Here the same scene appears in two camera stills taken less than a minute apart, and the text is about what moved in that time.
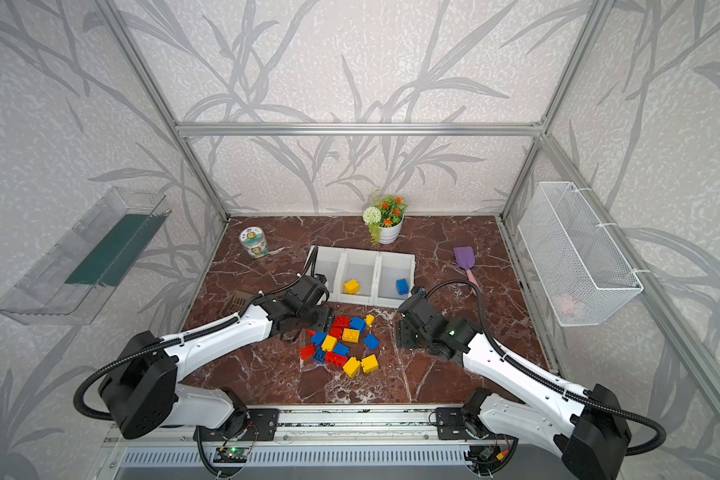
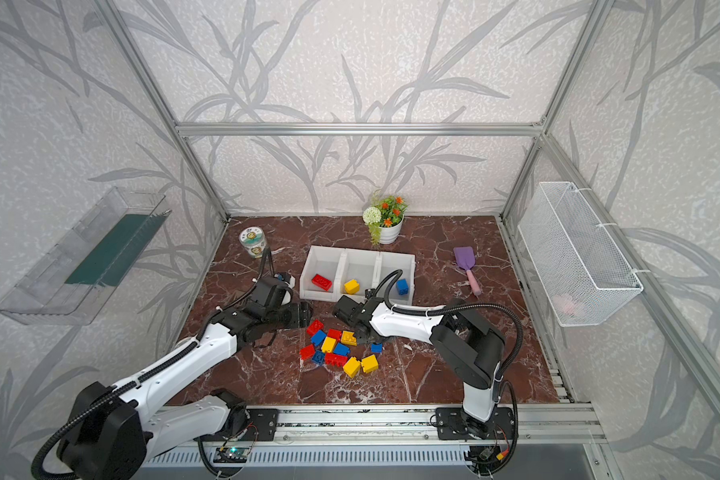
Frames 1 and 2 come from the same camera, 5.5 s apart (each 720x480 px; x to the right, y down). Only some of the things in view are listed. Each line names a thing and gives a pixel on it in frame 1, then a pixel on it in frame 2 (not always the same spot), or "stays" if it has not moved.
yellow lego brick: (352, 287) stays
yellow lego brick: (369, 364) stays
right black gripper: (405, 324) to (342, 306)
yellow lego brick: (329, 343) stays
